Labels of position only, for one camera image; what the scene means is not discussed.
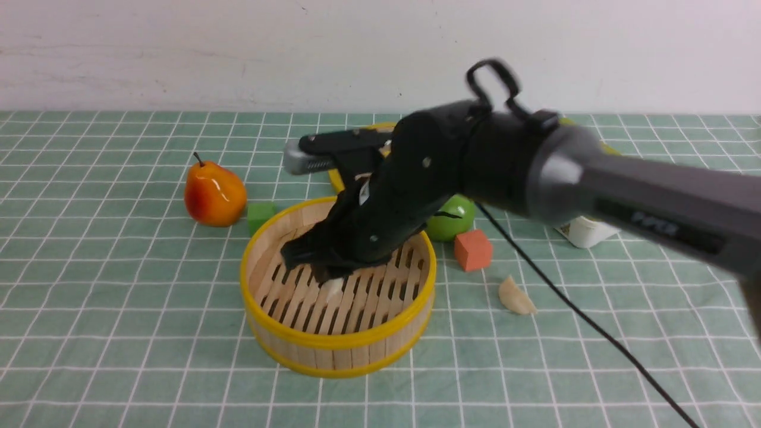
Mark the bamboo steamer tray yellow rim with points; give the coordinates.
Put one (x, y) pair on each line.
(380, 315)

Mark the green foam cube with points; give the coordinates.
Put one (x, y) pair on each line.
(259, 213)

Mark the orange red toy pear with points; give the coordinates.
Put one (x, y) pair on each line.
(213, 195)

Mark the green lidded white box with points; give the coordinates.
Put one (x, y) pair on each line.
(584, 232)

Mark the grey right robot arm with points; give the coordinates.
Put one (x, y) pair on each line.
(537, 168)

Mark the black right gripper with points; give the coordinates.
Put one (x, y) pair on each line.
(372, 218)

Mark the orange foam cube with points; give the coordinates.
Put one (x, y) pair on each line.
(473, 250)

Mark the dumpling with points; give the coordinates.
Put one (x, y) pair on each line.
(515, 299)
(332, 288)

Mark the green toy apple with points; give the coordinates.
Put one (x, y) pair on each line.
(455, 217)

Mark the green checkered tablecloth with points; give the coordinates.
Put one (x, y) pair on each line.
(119, 311)

